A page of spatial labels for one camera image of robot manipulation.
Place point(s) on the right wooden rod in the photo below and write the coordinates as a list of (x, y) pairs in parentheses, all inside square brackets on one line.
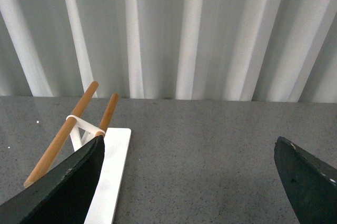
[(107, 117)]

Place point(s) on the wooden rod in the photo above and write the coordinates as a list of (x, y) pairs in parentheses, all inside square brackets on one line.
[(49, 156), (107, 117)]

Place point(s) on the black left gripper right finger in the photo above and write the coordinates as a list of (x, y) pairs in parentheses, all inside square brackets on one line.
[(309, 183)]

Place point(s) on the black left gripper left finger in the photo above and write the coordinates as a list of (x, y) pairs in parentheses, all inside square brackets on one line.
[(64, 194)]

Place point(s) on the left wooden rod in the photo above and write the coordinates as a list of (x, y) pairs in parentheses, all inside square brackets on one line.
[(49, 156)]

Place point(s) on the white pleated curtain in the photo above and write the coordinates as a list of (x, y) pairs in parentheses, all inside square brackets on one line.
[(247, 50)]

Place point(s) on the white rack bracket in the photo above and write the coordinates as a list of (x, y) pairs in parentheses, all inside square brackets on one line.
[(83, 132)]

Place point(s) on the white rack base board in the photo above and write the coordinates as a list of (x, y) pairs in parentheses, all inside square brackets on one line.
[(103, 205)]

